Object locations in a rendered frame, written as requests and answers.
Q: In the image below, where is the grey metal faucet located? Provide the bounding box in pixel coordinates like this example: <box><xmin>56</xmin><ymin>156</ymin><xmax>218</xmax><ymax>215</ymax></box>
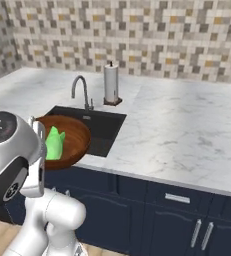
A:
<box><xmin>70</xmin><ymin>74</ymin><xmax>95</xmax><ymax>112</ymax></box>

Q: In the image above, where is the dark blue sink front panel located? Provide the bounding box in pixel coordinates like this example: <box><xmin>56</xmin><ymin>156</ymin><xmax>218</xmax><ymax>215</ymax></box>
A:
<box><xmin>44</xmin><ymin>165</ymin><xmax>117</xmax><ymax>195</ymax></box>

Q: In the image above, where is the white paper towel roll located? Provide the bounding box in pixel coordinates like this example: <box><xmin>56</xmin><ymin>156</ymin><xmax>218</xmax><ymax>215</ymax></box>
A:
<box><xmin>103</xmin><ymin>63</ymin><xmax>120</xmax><ymax>103</ymax></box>

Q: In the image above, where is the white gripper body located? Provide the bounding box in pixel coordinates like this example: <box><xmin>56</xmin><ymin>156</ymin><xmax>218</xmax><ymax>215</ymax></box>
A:
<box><xmin>28</xmin><ymin>115</ymin><xmax>49</xmax><ymax>162</ymax></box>

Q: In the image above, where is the dark blue narrow front panel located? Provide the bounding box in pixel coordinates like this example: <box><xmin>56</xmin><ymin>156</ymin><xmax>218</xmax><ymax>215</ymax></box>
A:
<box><xmin>116</xmin><ymin>174</ymin><xmax>149</xmax><ymax>202</ymax></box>

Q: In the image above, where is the green corn in husk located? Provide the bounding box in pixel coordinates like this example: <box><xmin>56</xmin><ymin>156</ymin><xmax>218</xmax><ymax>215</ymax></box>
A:
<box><xmin>45</xmin><ymin>125</ymin><xmax>67</xmax><ymax>161</ymax></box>

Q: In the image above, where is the dark paper towel holder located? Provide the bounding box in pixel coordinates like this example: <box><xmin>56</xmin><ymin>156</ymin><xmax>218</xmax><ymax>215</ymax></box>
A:
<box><xmin>102</xmin><ymin>60</ymin><xmax>123</xmax><ymax>107</ymax></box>

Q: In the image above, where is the silver drawer handle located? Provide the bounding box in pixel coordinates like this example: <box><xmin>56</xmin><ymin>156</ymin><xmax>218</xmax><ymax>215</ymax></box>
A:
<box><xmin>164</xmin><ymin>192</ymin><xmax>192</xmax><ymax>205</ymax></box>

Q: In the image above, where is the dark blue cupboard door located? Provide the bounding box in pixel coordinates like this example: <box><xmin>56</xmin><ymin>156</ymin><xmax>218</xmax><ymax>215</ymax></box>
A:
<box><xmin>142</xmin><ymin>202</ymin><xmax>206</xmax><ymax>256</ymax></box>
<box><xmin>200</xmin><ymin>215</ymin><xmax>231</xmax><ymax>256</ymax></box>
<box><xmin>66</xmin><ymin>186</ymin><xmax>135</xmax><ymax>255</ymax></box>

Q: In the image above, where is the brown wooden bowl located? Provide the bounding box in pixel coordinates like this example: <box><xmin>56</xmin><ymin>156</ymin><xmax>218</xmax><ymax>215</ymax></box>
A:
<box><xmin>35</xmin><ymin>114</ymin><xmax>92</xmax><ymax>172</ymax></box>

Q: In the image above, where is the black sink basin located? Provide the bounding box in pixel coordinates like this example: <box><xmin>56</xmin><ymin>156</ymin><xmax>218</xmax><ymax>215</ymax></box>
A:
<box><xmin>45</xmin><ymin>105</ymin><xmax>128</xmax><ymax>159</ymax></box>

